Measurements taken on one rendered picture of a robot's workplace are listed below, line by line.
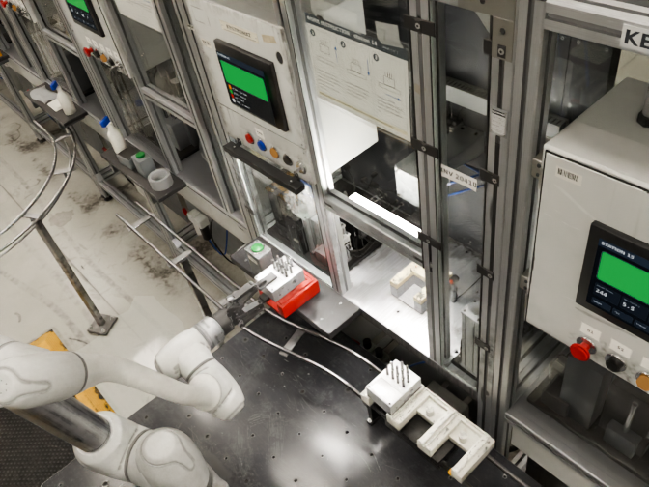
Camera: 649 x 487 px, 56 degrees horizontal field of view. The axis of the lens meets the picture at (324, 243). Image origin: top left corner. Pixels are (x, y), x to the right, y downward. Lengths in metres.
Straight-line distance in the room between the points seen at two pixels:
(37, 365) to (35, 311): 2.50
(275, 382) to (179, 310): 1.39
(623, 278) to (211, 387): 1.09
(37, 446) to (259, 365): 1.39
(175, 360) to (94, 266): 2.19
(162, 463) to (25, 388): 0.56
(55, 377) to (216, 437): 0.83
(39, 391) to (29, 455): 1.89
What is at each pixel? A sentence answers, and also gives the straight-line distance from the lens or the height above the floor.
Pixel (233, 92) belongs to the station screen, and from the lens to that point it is 1.78.
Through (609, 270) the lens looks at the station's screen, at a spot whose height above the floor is 1.63.
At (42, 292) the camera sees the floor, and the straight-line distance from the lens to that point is 3.97.
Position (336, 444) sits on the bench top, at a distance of 2.00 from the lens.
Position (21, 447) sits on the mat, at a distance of 3.31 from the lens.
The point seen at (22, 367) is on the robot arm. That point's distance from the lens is 1.37.
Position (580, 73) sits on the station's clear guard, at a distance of 1.03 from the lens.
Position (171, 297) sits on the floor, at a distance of 3.53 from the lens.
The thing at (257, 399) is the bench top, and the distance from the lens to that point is 2.14.
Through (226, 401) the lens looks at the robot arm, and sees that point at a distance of 1.77.
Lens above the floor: 2.43
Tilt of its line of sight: 43 degrees down
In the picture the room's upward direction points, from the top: 12 degrees counter-clockwise
